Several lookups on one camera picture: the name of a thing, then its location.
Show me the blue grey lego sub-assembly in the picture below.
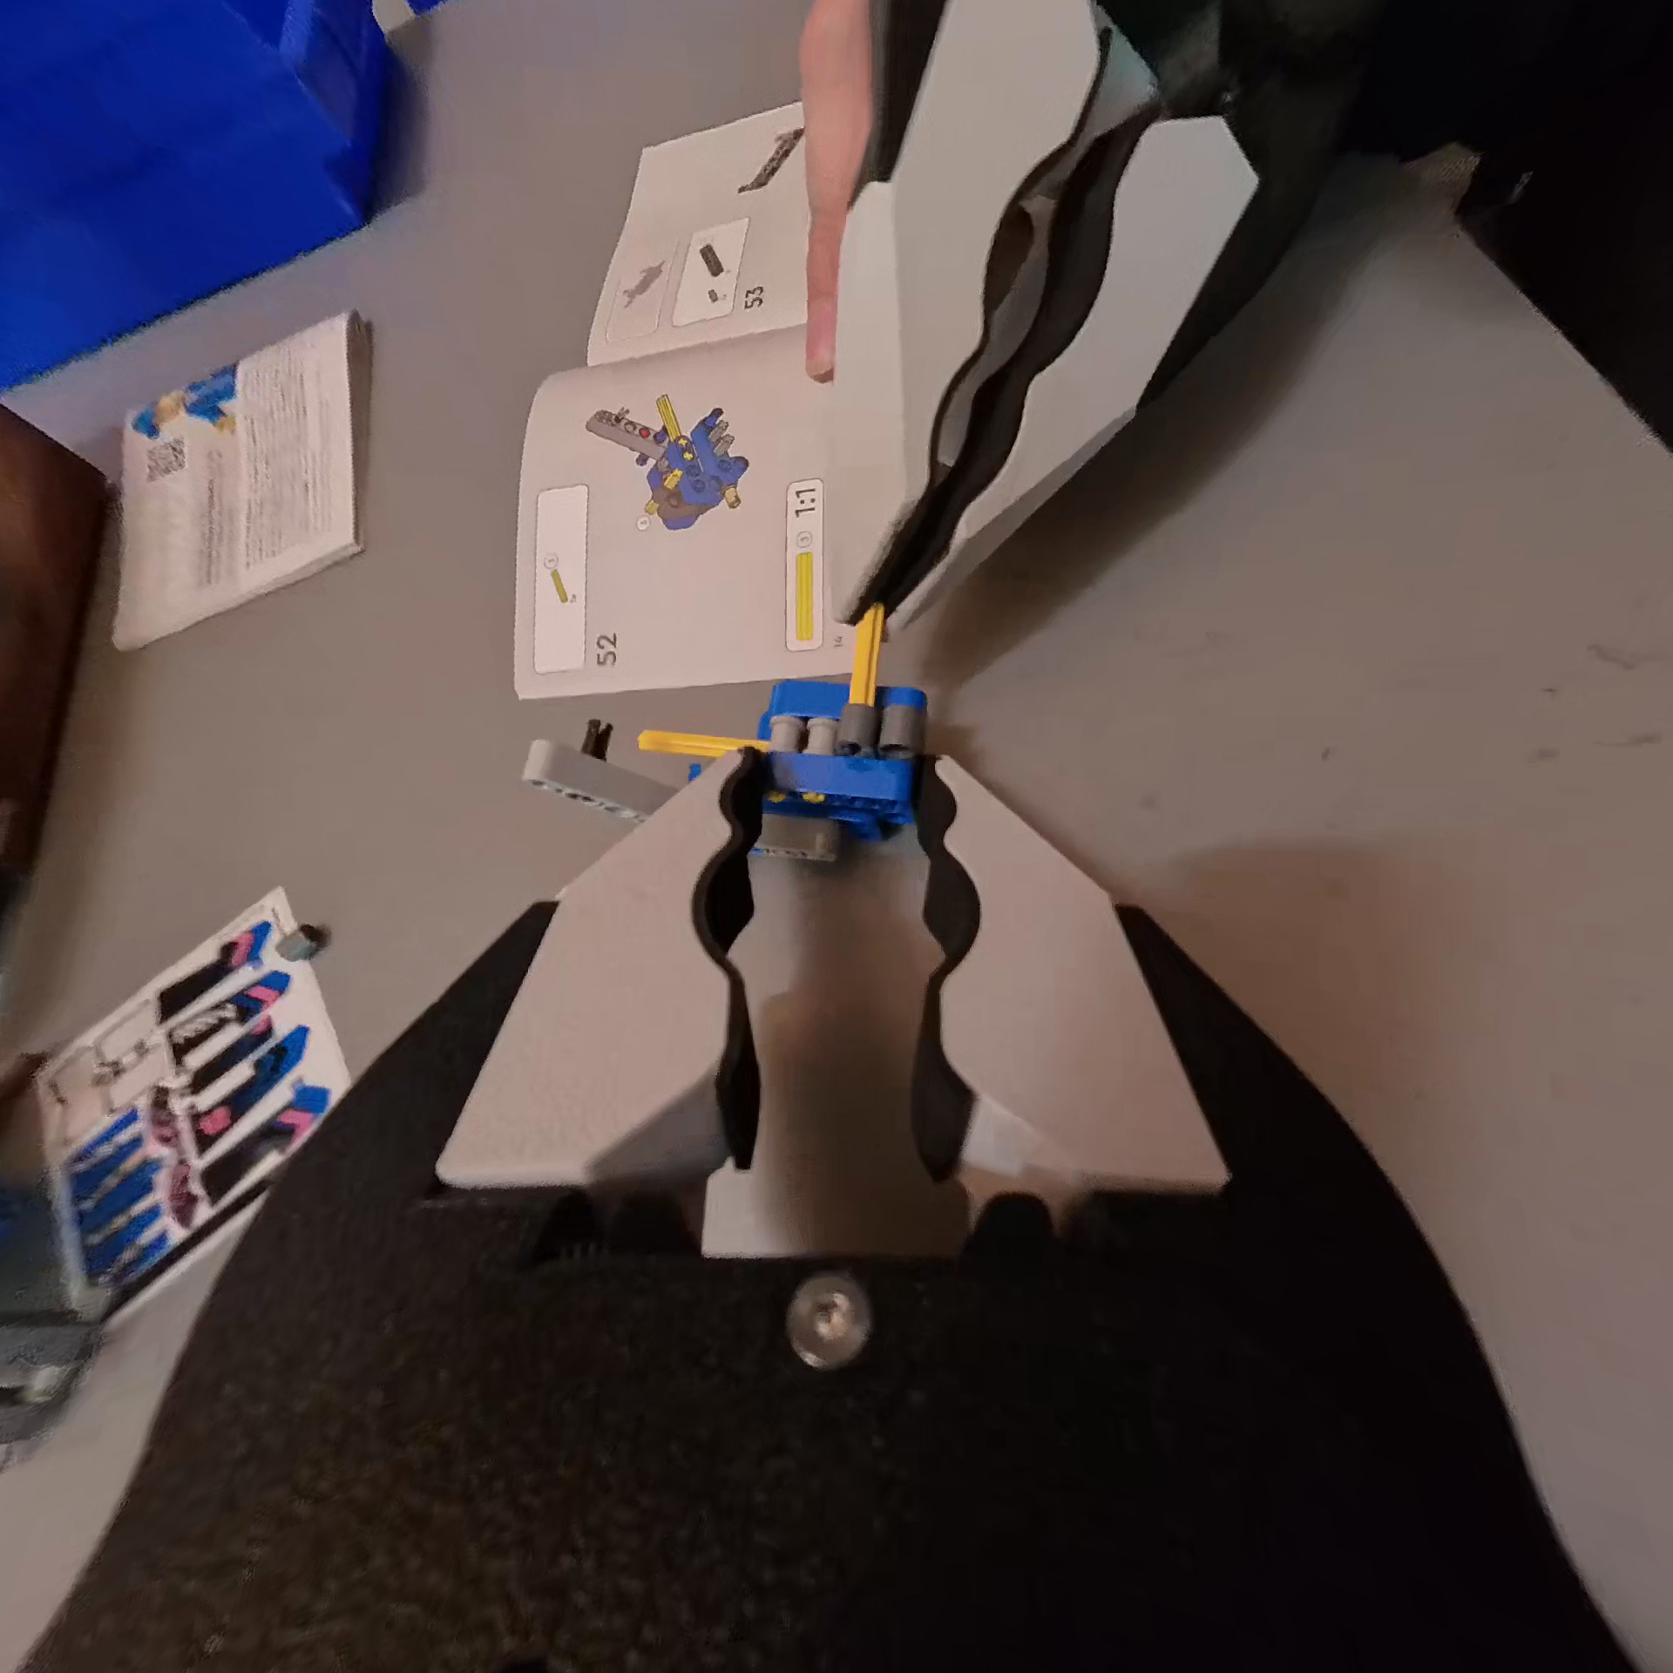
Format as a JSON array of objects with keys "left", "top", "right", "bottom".
[{"left": 522, "top": 679, "right": 934, "bottom": 858}]

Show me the partly built lego car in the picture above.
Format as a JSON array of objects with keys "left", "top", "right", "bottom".
[{"left": 0, "top": 1177, "right": 110, "bottom": 1446}]

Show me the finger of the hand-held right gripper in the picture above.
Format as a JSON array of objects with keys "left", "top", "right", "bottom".
[
  {"left": 886, "top": 116, "right": 1263, "bottom": 629},
  {"left": 831, "top": 0, "right": 1114, "bottom": 625}
]

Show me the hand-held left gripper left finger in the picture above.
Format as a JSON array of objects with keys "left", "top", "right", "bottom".
[{"left": 438, "top": 755, "right": 767, "bottom": 1195}]

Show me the lego instruction booklet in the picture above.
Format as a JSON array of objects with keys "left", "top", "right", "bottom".
[{"left": 514, "top": 102, "right": 904, "bottom": 701}]

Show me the feedback leaflet with minifigure print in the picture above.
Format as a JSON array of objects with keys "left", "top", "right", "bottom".
[{"left": 112, "top": 311, "right": 377, "bottom": 653}]

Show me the person's right hand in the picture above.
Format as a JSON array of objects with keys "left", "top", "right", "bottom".
[{"left": 797, "top": 0, "right": 879, "bottom": 384}]

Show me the blue plastic bin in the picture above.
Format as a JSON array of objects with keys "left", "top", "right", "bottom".
[{"left": 0, "top": 0, "right": 397, "bottom": 394}]

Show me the lego set box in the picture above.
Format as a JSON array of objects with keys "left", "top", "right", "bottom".
[{"left": 0, "top": 404, "right": 114, "bottom": 864}]

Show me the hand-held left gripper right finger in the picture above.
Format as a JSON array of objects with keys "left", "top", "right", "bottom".
[{"left": 914, "top": 755, "right": 1231, "bottom": 1195}]

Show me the lego sticker sheet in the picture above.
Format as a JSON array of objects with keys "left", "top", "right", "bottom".
[{"left": 32, "top": 888, "right": 355, "bottom": 1325}]

